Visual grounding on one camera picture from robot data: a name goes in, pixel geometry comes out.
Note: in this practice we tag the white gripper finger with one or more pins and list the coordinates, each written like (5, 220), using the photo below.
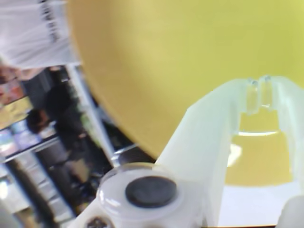
(202, 133)
(292, 114)

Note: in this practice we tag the yellow plate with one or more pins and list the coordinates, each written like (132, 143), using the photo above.
(166, 59)

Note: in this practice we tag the shelf with colourful items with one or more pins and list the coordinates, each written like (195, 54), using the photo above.
(35, 133)

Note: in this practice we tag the white sheet with black print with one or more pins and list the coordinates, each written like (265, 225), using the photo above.
(26, 33)

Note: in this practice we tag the white metal post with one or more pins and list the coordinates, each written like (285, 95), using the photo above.
(95, 118)

